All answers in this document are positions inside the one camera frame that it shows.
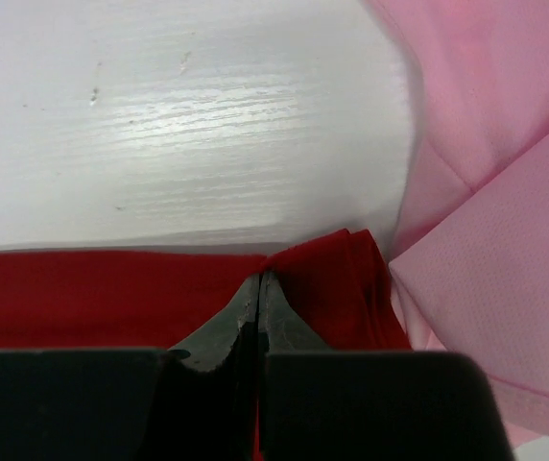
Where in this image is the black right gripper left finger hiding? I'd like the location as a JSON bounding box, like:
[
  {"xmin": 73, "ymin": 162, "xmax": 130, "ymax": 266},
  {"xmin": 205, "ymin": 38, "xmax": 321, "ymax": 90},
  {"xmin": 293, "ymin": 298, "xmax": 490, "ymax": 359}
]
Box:
[{"xmin": 0, "ymin": 276, "xmax": 260, "ymax": 460}]

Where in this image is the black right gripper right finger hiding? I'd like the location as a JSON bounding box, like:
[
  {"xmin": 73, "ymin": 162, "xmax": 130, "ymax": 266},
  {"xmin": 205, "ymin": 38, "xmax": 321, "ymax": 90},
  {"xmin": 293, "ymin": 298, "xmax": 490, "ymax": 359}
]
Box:
[{"xmin": 258, "ymin": 273, "xmax": 513, "ymax": 461}]

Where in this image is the dark red t shirt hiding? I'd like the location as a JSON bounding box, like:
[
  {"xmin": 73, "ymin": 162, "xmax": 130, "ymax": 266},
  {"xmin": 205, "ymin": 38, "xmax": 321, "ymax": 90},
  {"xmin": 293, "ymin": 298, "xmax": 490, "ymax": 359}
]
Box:
[{"xmin": 0, "ymin": 228, "xmax": 415, "ymax": 461}]

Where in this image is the pink t shirt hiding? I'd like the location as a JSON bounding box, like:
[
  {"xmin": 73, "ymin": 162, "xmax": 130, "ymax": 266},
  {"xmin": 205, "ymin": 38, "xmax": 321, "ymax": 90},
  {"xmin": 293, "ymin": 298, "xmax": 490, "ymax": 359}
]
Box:
[{"xmin": 373, "ymin": 1, "xmax": 549, "ymax": 444}]

